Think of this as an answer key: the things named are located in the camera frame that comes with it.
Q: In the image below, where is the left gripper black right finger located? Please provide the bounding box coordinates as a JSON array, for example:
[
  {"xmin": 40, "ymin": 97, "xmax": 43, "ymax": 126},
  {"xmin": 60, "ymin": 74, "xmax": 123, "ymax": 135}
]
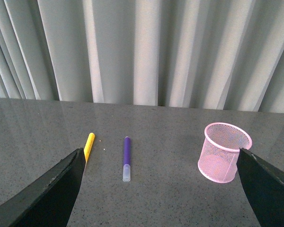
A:
[{"xmin": 237, "ymin": 148, "xmax": 284, "ymax": 227}]

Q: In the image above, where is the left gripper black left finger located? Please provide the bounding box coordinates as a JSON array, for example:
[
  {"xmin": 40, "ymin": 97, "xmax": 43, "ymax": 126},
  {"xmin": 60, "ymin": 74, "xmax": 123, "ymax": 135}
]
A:
[{"xmin": 0, "ymin": 148, "xmax": 85, "ymax": 227}]

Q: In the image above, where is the purple marker pen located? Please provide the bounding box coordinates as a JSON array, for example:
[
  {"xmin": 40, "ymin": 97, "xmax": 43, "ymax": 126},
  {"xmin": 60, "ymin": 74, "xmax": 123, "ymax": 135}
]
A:
[{"xmin": 123, "ymin": 137, "xmax": 131, "ymax": 182}]

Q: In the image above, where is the pink mesh pen cup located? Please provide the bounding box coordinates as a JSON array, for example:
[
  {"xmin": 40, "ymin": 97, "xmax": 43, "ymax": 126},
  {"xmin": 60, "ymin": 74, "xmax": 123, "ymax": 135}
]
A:
[{"xmin": 197, "ymin": 122, "xmax": 252, "ymax": 183}]

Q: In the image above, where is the yellow marker pen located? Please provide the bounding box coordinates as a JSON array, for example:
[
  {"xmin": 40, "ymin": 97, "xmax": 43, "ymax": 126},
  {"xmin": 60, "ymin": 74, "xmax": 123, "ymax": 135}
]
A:
[{"xmin": 84, "ymin": 133, "xmax": 95, "ymax": 163}]

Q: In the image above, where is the grey pleated curtain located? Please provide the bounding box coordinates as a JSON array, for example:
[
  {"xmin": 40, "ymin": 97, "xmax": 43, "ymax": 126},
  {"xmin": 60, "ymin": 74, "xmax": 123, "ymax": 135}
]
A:
[{"xmin": 0, "ymin": 0, "xmax": 284, "ymax": 113}]

